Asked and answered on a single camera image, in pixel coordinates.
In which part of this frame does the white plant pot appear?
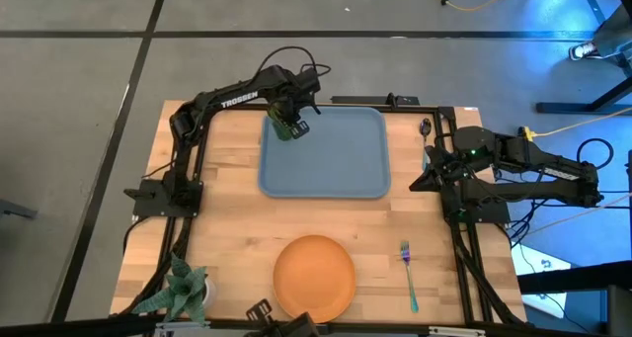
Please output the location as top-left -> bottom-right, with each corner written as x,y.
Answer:
200,276 -> 218,309

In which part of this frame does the iridescent metal fork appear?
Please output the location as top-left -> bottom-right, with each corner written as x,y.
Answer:
399,240 -> 421,314

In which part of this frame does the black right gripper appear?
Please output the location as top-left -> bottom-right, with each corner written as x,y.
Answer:
408,145 -> 474,194

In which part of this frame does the orange cable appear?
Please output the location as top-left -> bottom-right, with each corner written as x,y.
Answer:
522,192 -> 632,237

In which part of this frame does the orange plate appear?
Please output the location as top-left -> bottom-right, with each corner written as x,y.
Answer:
272,234 -> 357,325

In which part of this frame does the person's shoe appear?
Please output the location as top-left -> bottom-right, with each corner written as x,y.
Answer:
568,40 -> 601,62

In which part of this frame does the green artificial plant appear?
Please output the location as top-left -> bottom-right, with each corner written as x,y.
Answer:
130,252 -> 209,324

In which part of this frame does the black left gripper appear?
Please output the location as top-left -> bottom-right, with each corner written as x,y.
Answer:
267,67 -> 323,141

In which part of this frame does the white printed sheet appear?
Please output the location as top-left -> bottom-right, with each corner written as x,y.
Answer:
510,241 -> 574,319

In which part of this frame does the black camera on mount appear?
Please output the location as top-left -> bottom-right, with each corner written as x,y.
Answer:
245,298 -> 322,337

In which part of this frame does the yellow cable with plug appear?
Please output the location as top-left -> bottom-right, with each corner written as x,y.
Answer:
516,107 -> 632,141

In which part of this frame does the black aluminium table frame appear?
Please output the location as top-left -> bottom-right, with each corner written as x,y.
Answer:
116,93 -> 527,337

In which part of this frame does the black looped cable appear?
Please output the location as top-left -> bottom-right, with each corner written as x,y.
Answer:
576,137 -> 615,171

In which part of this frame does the green faceted glass tumbler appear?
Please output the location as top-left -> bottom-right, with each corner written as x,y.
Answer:
269,107 -> 294,142

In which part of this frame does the black bar bracket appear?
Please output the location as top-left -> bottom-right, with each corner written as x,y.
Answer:
330,92 -> 422,108

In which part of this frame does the blue plastic tray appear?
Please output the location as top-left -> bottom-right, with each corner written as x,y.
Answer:
258,105 -> 393,201

